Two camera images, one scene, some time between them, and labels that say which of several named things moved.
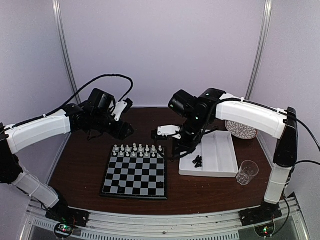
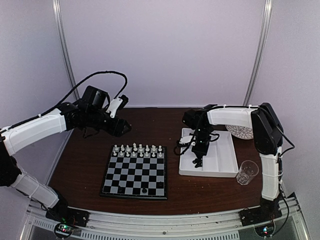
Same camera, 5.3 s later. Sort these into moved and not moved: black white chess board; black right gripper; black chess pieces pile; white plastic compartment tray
Moved: black right gripper
Not moved: black chess pieces pile; black white chess board; white plastic compartment tray
